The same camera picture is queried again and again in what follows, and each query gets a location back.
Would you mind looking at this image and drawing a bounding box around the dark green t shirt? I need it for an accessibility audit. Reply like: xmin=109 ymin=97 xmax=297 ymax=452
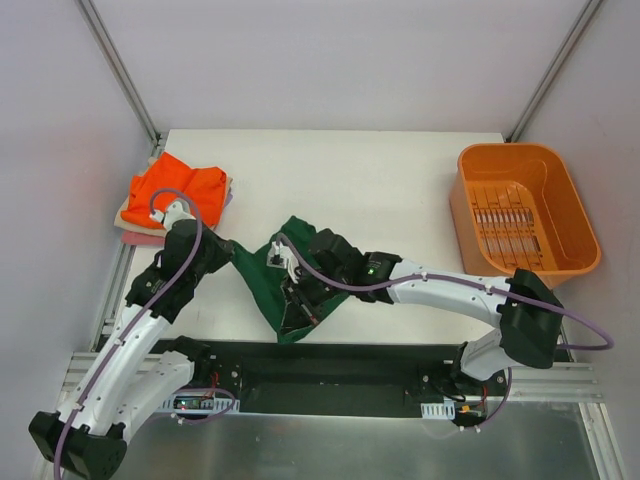
xmin=231 ymin=236 xmax=348 ymax=344

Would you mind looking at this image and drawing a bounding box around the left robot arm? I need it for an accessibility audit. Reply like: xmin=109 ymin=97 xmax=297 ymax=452
xmin=28 ymin=219 xmax=234 ymax=479

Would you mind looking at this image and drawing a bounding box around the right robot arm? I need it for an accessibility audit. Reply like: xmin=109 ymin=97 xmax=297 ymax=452
xmin=270 ymin=229 xmax=562 ymax=395

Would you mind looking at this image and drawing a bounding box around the orange folded t shirt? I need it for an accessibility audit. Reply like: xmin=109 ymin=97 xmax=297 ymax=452
xmin=120 ymin=152 xmax=228 ymax=231

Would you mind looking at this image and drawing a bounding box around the pink folded t shirt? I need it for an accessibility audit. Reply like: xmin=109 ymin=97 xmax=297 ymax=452
xmin=121 ymin=231 xmax=165 ymax=247

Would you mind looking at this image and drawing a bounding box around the beige folded t shirt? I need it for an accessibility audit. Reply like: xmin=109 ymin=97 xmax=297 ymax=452
xmin=114 ymin=153 xmax=233 ymax=237

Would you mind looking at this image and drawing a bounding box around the orange plastic basket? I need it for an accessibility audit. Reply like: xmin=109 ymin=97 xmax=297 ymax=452
xmin=449 ymin=143 xmax=601 ymax=289

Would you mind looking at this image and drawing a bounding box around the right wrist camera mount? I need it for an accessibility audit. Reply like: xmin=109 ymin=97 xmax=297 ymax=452
xmin=266 ymin=241 xmax=298 ymax=270

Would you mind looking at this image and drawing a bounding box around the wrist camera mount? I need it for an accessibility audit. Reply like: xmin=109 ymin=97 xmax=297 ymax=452
xmin=266 ymin=241 xmax=298 ymax=270
xmin=150 ymin=199 xmax=195 ymax=231

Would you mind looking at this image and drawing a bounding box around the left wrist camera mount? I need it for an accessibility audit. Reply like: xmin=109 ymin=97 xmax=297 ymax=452
xmin=150 ymin=199 xmax=195 ymax=231

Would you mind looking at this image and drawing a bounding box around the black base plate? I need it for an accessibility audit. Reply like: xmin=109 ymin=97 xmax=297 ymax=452
xmin=152 ymin=336 xmax=506 ymax=418

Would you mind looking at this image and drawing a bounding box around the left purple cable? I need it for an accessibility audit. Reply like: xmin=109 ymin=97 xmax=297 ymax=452
xmin=52 ymin=188 xmax=237 ymax=480

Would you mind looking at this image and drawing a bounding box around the left white cable duct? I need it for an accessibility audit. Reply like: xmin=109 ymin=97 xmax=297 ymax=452
xmin=156 ymin=393 xmax=240 ymax=416

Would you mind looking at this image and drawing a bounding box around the white cable duct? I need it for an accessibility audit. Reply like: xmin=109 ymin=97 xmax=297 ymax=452
xmin=156 ymin=393 xmax=240 ymax=416
xmin=420 ymin=400 xmax=456 ymax=421

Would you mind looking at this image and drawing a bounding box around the right white cable duct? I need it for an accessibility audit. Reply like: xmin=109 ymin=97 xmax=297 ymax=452
xmin=420 ymin=400 xmax=456 ymax=421

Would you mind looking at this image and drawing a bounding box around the left aluminium frame post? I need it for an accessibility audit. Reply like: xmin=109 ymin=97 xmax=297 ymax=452
xmin=75 ymin=0 xmax=162 ymax=146

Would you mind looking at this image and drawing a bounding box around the aluminium frame post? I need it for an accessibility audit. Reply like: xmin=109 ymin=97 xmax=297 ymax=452
xmin=503 ymin=0 xmax=606 ymax=143
xmin=75 ymin=0 xmax=162 ymax=146

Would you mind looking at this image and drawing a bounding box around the right aluminium frame post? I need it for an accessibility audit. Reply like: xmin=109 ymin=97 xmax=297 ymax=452
xmin=503 ymin=0 xmax=606 ymax=143

